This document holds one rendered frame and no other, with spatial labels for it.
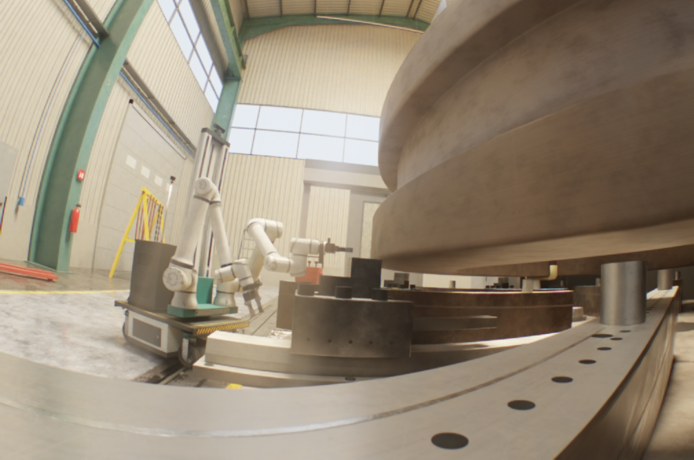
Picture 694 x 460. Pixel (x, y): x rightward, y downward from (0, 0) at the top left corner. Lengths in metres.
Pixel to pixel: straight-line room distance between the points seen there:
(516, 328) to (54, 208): 7.96
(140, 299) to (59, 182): 5.62
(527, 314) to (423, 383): 2.18
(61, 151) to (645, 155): 8.42
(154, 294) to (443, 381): 2.38
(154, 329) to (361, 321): 1.62
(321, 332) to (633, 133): 1.07
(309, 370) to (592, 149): 1.14
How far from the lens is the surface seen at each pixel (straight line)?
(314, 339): 1.17
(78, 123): 8.22
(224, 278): 2.03
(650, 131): 0.68
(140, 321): 2.54
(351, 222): 5.50
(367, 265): 1.30
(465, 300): 2.29
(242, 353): 1.29
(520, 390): 0.22
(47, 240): 7.91
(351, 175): 5.53
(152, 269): 2.54
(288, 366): 1.28
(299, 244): 1.81
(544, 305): 2.43
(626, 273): 0.53
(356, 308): 1.17
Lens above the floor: 0.76
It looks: 14 degrees up
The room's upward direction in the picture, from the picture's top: 4 degrees clockwise
